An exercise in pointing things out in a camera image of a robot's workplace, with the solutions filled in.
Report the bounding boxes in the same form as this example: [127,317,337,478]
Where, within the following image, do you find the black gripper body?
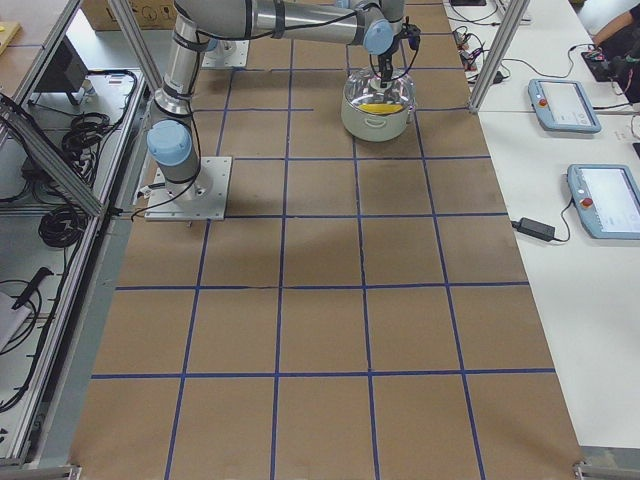
[377,49,396,75]

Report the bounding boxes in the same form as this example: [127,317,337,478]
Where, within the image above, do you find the glass pot lid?
[343,68,416,112]

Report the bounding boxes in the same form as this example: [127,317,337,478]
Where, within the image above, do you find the yellow corn cob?
[358,103,404,115]

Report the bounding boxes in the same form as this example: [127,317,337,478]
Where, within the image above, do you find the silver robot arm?
[153,1,423,217]

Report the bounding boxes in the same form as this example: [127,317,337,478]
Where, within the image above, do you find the pale green cooking pot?
[341,95,416,142]

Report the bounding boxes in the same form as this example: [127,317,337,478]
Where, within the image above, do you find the blue teach pendant far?
[527,79,601,134]

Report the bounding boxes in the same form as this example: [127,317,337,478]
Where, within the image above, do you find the blue teach pendant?
[567,164,639,240]
[527,79,601,134]

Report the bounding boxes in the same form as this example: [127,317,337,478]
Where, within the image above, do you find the black power adapter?
[511,217,555,242]

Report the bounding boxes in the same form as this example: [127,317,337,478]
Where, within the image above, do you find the blue teach pendant near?
[567,164,639,240]

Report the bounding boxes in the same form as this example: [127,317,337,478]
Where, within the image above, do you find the aluminium frame post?
[468,0,529,113]

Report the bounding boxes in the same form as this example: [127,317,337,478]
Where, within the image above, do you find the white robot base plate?
[143,157,232,221]

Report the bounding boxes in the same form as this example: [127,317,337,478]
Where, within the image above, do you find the aluminium frame rail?
[1,1,160,478]

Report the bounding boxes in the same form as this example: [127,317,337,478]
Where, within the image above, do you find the black cable bundle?
[38,204,86,249]

